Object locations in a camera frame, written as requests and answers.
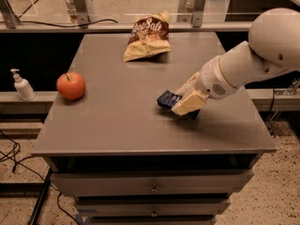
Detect top grey drawer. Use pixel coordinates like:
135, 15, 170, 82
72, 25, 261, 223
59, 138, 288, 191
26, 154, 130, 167
51, 169, 254, 197

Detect grey drawer cabinet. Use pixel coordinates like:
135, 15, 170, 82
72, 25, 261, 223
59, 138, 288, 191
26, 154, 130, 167
33, 33, 276, 225

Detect white pump bottle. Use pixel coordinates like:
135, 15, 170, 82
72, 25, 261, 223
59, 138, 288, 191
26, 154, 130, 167
10, 68, 36, 101

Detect black cable on floor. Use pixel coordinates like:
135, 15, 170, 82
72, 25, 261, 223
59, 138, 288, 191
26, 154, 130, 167
0, 128, 83, 225

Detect grey drawer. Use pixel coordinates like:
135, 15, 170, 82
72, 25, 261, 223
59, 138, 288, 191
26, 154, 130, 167
51, 169, 254, 197
75, 197, 230, 217

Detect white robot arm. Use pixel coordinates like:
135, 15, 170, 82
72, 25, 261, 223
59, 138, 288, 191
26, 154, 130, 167
172, 8, 300, 115

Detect brown yellow chip bag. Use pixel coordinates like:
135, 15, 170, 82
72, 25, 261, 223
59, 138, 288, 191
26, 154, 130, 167
123, 11, 171, 62

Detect metal bracket post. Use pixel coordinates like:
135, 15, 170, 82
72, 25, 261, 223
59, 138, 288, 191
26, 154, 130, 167
176, 0, 205, 27
65, 0, 90, 28

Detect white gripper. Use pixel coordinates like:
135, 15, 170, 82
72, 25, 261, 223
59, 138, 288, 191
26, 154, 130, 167
172, 55, 237, 115

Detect far left metal bracket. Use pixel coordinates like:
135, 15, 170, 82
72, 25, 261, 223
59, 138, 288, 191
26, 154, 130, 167
0, 0, 20, 29

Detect right metal bracket post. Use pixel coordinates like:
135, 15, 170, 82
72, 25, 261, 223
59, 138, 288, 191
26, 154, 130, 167
176, 0, 205, 27

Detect black cable on ledge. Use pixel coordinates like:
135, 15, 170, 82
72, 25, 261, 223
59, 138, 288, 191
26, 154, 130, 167
18, 0, 119, 29

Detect left metal bracket post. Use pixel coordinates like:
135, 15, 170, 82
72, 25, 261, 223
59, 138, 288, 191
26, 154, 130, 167
65, 0, 90, 28

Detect red apple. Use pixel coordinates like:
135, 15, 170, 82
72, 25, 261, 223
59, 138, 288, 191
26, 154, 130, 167
56, 72, 85, 100

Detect blue rxbar blueberry wrapper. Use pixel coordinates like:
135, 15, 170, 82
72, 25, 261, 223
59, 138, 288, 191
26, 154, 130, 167
156, 89, 201, 120

